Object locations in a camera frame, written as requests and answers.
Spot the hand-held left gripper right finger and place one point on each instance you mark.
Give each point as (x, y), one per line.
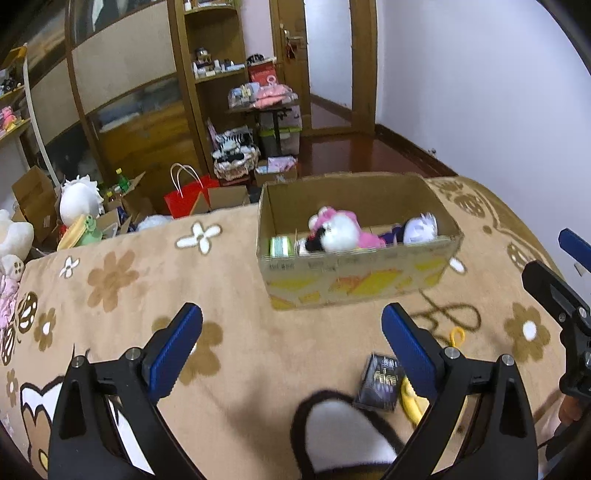
(411, 350)

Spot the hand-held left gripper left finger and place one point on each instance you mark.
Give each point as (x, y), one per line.
(178, 350)

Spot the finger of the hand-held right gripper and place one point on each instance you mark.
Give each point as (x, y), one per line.
(549, 286)
(575, 247)

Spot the pink bear plush toy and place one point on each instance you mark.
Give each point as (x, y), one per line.
(369, 240)

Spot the white purple plush toy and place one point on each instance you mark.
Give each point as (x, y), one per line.
(420, 230)

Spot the white fluffy plush toy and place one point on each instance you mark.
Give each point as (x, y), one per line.
(341, 233)

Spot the green tissue pack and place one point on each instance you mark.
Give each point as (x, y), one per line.
(281, 247)

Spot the person's right hand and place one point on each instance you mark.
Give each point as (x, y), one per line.
(569, 410)

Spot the black packet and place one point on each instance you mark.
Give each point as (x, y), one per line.
(376, 387)

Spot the green frog toy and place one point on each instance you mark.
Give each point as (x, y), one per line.
(90, 230)

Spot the red paper bag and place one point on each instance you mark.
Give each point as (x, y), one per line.
(184, 201)

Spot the yellow ribbed toy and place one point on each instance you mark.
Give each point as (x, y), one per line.
(69, 237)

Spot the small brown cardboard box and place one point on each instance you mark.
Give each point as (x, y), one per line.
(228, 197)

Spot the open cardboard box with bottles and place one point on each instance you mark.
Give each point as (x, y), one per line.
(134, 194)

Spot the green bottle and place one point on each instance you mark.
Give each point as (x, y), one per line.
(123, 182)

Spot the white-haired plush head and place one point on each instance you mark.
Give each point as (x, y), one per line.
(78, 203)

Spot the pink cloth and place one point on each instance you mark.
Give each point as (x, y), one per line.
(7, 300)

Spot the lace-trimmed basket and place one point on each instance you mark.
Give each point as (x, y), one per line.
(235, 168)

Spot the large cream plush toy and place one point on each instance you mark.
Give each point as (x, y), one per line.
(16, 237)

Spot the box with pink packets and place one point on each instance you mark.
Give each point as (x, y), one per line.
(277, 168)

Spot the black and white striped plush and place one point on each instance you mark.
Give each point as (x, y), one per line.
(233, 141)

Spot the clear plastic storage bin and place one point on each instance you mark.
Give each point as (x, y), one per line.
(288, 138)

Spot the small black side table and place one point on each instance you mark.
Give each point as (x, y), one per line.
(278, 127)

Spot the clear plastic box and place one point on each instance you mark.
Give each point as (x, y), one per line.
(241, 96)

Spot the white curved tube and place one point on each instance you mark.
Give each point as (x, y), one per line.
(37, 124)

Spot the pink clothing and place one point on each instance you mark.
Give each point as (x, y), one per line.
(274, 96)

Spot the wooden shelf with figurines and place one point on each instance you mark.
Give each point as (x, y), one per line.
(14, 127)

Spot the wooden door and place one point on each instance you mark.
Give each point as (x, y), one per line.
(295, 92)

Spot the wooden wardrobe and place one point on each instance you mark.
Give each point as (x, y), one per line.
(129, 69)

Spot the red box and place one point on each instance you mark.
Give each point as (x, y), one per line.
(262, 74)

